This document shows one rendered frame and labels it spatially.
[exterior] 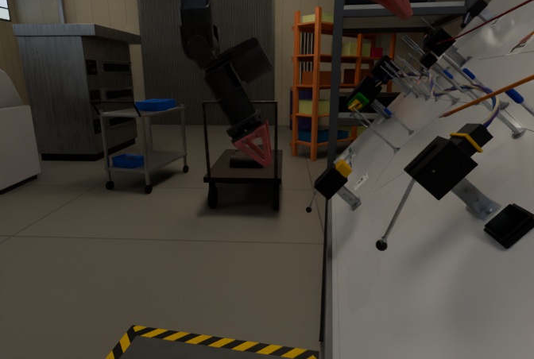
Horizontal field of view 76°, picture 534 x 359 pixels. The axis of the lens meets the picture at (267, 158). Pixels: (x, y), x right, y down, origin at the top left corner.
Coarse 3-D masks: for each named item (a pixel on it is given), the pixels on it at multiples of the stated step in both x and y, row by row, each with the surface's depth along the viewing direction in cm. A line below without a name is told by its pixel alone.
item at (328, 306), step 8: (328, 200) 96; (328, 208) 91; (328, 216) 86; (328, 224) 81; (328, 232) 77; (328, 240) 73; (328, 248) 70; (328, 256) 67; (328, 264) 64; (328, 272) 61; (328, 280) 59; (328, 288) 57; (328, 296) 55; (328, 304) 53; (328, 312) 51; (328, 320) 49; (328, 328) 48; (328, 336) 46; (328, 344) 45; (328, 352) 44
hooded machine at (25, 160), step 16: (0, 80) 351; (0, 96) 351; (16, 96) 374; (0, 112) 346; (16, 112) 368; (0, 128) 346; (16, 128) 368; (32, 128) 394; (0, 144) 346; (16, 144) 368; (32, 144) 394; (0, 160) 346; (16, 160) 368; (32, 160) 393; (0, 176) 346; (16, 176) 368; (32, 176) 399; (0, 192) 351
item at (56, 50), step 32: (32, 32) 443; (64, 32) 441; (96, 32) 441; (32, 64) 456; (64, 64) 454; (96, 64) 479; (128, 64) 568; (32, 96) 467; (64, 96) 464; (96, 96) 480; (128, 96) 571; (64, 128) 475; (96, 128) 481; (128, 128) 578; (96, 160) 490
